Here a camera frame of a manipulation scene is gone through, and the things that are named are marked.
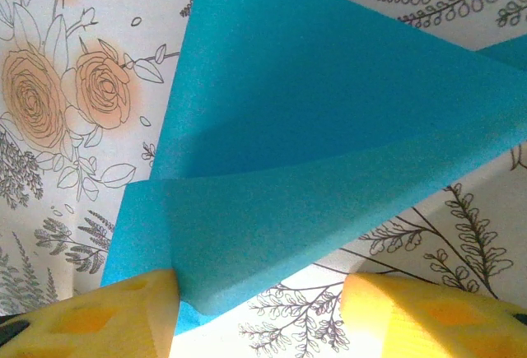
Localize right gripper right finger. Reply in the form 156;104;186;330
339;272;527;358

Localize teal cloth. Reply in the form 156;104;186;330
100;0;527;334

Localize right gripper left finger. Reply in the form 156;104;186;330
0;269;182;358

